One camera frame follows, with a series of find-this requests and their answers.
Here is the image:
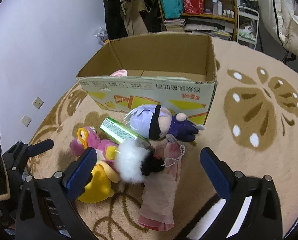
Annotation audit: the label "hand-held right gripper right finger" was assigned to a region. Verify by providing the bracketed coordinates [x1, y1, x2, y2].
[184, 147, 283, 240]

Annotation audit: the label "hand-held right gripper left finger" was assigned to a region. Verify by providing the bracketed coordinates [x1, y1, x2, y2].
[15, 147, 98, 240]

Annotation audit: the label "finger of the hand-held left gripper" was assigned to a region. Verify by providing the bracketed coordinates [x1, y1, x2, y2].
[4, 166, 33, 202]
[1, 139, 55, 171]

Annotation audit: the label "yellow plush toy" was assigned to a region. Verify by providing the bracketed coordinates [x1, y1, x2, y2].
[77, 160, 121, 203]

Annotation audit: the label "pink bear plush keychain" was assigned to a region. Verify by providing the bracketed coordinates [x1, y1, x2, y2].
[69, 127, 120, 172]

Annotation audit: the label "white black fluffy plush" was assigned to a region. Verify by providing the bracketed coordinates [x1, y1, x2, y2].
[114, 139, 167, 183]

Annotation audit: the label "blindfolded purple plush doll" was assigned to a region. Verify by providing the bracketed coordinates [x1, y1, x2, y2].
[124, 104, 206, 143]

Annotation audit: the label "printed cardboard box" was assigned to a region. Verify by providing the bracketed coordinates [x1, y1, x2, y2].
[76, 33, 218, 127]

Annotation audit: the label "beige butterfly blanket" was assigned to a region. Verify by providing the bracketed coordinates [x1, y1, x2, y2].
[26, 35, 298, 240]

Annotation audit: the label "green shiny packet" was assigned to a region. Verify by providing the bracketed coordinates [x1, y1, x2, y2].
[100, 116, 152, 151]

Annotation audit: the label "doll with pink dress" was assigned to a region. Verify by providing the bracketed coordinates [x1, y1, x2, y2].
[138, 141, 183, 232]

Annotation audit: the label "pink white plush toy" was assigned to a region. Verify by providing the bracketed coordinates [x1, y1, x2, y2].
[110, 69, 128, 77]

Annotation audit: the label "clear plastic bag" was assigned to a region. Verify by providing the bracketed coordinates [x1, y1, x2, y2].
[93, 26, 110, 46]

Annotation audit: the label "stack of papers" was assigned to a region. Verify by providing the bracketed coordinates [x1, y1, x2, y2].
[184, 20, 234, 41]

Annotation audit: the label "black hanging pants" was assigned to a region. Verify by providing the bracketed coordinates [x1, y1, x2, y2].
[103, 0, 128, 40]

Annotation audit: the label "stack of books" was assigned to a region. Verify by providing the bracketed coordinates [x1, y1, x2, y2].
[163, 18, 186, 32]

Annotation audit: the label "white metal cart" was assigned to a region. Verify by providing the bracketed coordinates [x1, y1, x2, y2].
[237, 5, 260, 51]

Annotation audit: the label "beige hanging pants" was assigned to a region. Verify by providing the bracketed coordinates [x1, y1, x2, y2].
[119, 0, 150, 36]

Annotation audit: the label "wooden shelf unit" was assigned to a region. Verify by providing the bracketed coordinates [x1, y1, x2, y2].
[153, 0, 238, 42]

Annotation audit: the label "red patterned bag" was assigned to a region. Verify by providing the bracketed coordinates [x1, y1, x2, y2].
[180, 0, 207, 15]

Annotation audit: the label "teal bag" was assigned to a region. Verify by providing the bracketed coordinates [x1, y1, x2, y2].
[156, 0, 184, 20]

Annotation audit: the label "white padded quilt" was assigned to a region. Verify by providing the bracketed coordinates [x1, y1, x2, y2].
[254, 0, 298, 64]

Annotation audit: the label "white wall socket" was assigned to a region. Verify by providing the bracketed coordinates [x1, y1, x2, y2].
[32, 96, 44, 109]
[20, 115, 32, 127]

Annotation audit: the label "pink bead chain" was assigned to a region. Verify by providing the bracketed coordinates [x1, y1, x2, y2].
[161, 144, 186, 168]

